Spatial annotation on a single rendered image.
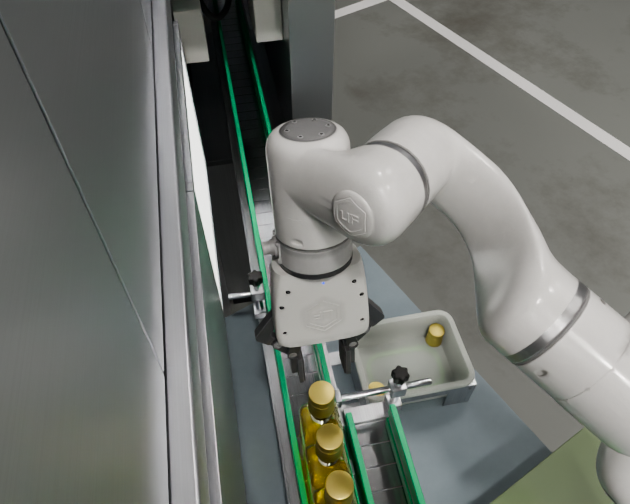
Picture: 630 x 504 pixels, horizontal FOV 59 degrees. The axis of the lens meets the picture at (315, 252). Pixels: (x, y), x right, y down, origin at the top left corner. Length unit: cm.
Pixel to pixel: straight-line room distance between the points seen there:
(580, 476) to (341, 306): 69
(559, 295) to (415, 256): 194
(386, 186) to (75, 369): 25
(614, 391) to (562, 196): 236
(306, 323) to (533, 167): 239
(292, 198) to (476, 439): 82
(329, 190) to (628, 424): 28
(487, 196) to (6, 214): 39
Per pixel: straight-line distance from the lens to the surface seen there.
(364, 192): 42
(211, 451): 56
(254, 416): 118
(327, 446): 72
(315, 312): 58
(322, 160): 45
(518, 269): 46
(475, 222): 52
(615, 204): 287
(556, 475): 114
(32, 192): 26
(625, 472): 59
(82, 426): 28
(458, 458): 118
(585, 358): 46
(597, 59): 380
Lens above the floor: 184
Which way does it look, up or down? 51 degrees down
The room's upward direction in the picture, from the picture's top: straight up
